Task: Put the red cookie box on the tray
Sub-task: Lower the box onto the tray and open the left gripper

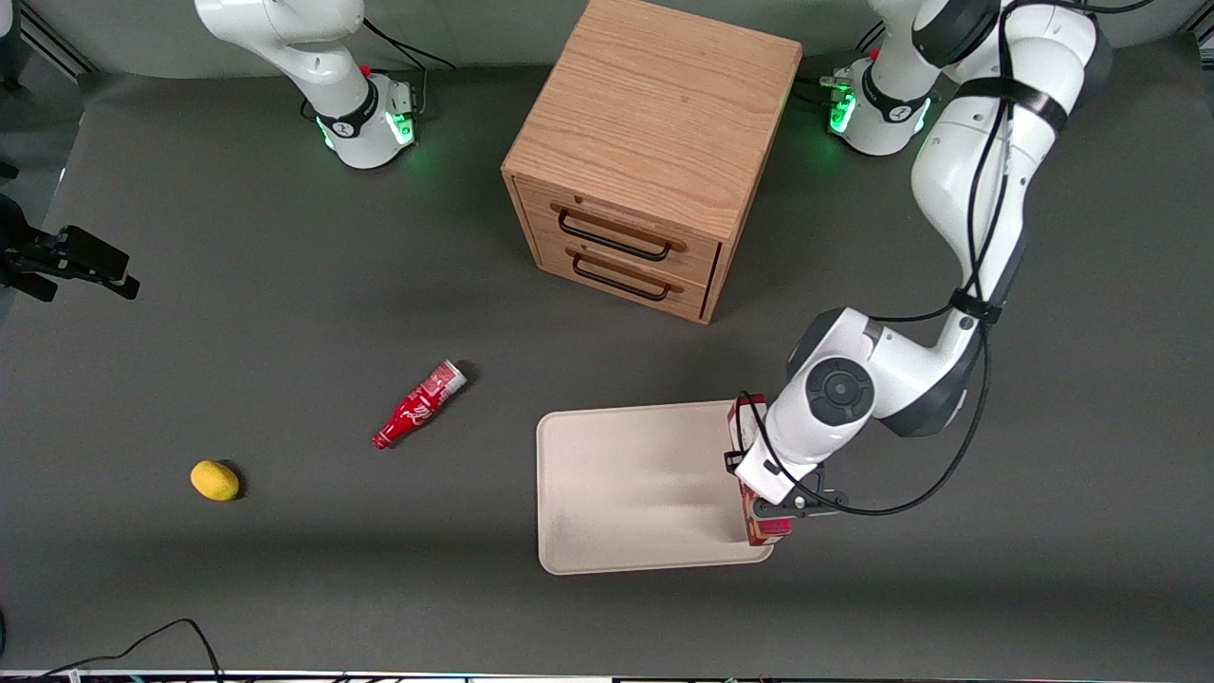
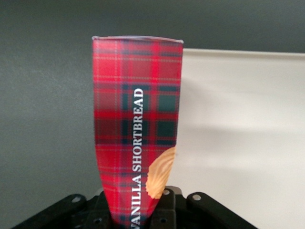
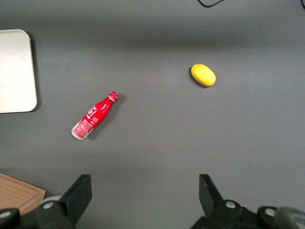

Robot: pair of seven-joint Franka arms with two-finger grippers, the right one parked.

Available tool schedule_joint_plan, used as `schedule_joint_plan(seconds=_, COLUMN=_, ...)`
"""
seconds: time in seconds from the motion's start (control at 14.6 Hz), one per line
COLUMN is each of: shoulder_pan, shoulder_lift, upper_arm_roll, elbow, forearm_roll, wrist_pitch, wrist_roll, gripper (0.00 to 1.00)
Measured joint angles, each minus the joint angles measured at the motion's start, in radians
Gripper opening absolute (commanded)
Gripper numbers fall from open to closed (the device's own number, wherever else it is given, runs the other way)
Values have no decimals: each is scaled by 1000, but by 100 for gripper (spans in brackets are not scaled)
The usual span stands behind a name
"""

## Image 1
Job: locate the beige rectangular tray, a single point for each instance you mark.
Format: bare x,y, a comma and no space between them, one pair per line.
635,489

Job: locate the yellow lemon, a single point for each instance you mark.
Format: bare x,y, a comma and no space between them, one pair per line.
214,480

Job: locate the wooden drawer front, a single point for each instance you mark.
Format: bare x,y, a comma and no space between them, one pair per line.
616,275
621,228

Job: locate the wooden two-drawer cabinet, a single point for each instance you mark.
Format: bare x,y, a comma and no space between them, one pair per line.
654,123

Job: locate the aluminium frame rail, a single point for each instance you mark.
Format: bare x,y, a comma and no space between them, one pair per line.
57,40

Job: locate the red soda bottle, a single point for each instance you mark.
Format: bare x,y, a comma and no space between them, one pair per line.
417,406

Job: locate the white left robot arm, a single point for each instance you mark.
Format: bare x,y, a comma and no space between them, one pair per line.
986,190

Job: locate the red cookie box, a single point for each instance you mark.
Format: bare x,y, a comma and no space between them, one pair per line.
764,532

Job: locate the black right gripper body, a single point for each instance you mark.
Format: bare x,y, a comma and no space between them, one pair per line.
27,256

